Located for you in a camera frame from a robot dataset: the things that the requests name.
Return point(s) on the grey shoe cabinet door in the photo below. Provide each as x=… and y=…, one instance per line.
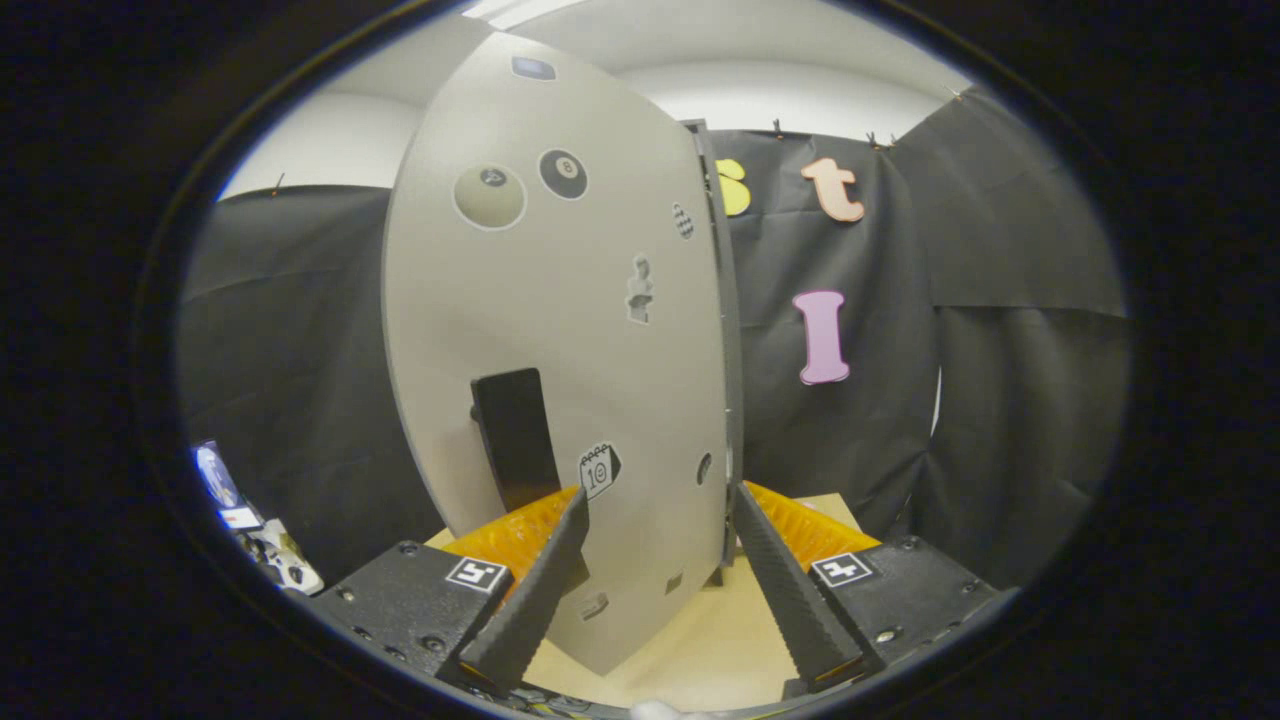
x=580, y=300

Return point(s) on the blue and white object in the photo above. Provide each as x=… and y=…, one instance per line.
x=220, y=480

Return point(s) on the long ceiling light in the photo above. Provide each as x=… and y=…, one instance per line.
x=520, y=10

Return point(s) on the grey shoe cabinet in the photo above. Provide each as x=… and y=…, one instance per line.
x=730, y=330

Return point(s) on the black backdrop cloth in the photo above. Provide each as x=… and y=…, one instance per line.
x=1000, y=250

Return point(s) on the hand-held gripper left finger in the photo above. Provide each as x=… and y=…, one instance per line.
x=540, y=600

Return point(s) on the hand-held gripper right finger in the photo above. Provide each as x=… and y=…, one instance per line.
x=790, y=600

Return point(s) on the white fluffy object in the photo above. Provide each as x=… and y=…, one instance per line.
x=670, y=711

